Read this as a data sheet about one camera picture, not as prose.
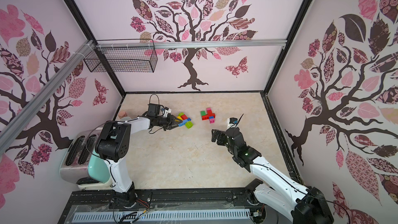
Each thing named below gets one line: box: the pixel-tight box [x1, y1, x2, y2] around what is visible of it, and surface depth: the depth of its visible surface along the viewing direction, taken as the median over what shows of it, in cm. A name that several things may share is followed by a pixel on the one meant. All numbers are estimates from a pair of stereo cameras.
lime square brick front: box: [185, 120, 194, 130], surface depth 99 cm
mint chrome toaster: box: [59, 128, 115, 190], surface depth 72 cm
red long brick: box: [201, 110, 216, 121], surface depth 106 cm
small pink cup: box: [118, 110, 128, 119], surface depth 97 cm
